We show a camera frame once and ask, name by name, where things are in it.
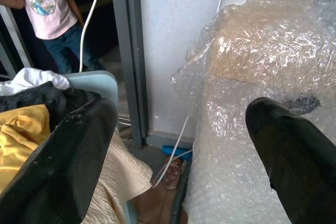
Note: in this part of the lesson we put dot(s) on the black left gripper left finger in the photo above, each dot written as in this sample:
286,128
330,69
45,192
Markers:
60,161

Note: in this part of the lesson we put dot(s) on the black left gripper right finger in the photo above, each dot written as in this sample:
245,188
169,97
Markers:
296,155

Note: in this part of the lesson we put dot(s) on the yellow garment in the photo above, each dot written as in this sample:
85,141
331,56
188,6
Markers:
18,140

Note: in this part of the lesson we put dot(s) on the cream textured cloth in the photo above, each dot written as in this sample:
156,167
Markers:
118,176

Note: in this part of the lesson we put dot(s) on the black garment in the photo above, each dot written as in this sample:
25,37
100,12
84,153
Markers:
47,100

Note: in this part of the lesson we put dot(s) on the light blue laundry basket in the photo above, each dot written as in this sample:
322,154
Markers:
97,85

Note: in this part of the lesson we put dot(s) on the white garment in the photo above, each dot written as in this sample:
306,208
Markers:
34,79

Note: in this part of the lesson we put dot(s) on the bubble-wrapped appliance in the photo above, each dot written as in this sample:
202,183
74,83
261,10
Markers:
257,77

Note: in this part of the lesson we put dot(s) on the blue plastic object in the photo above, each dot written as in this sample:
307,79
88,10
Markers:
173,151

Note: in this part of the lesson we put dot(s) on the patterned sandal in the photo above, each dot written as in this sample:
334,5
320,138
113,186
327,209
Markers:
173,172

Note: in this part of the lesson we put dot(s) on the person in pink t-shirt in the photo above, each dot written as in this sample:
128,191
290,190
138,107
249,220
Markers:
46,11

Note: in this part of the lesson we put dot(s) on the grey metal door frame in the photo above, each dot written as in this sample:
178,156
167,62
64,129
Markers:
130,58

